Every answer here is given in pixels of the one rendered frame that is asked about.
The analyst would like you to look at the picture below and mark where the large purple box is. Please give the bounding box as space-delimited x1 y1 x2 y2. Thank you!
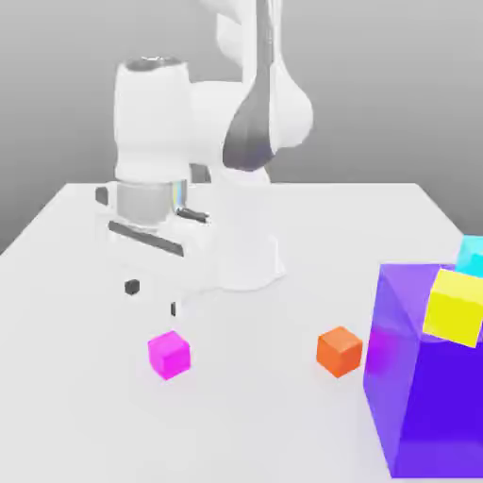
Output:
362 262 483 481

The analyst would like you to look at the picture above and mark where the small orange cube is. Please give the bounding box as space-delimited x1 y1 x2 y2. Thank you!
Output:
315 325 364 379

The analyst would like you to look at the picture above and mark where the small cyan cube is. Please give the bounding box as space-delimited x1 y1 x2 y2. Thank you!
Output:
454 234 483 280

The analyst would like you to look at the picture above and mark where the small yellow cube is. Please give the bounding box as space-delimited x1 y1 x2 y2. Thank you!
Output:
421 267 483 349

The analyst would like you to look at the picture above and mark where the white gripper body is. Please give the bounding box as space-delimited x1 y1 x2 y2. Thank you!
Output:
100 215 217 300

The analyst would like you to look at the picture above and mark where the small magenta cube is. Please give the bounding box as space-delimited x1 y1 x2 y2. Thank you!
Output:
146 329 192 381

